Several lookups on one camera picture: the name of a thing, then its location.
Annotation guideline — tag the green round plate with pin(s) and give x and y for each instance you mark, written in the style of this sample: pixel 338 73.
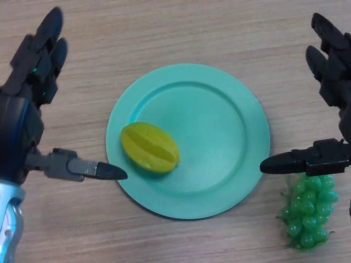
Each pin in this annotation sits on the green round plate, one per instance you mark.
pixel 214 131

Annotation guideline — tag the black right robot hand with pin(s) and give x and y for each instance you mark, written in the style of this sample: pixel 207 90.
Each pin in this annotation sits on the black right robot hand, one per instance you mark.
pixel 326 159

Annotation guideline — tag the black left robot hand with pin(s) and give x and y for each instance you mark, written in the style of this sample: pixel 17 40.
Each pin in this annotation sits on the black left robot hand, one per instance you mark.
pixel 19 128

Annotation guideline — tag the green grape bunch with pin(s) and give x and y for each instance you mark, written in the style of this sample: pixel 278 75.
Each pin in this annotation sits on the green grape bunch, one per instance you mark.
pixel 308 213

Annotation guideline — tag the yellow starfruit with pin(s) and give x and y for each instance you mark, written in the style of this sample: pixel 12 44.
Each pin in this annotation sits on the yellow starfruit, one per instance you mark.
pixel 149 146

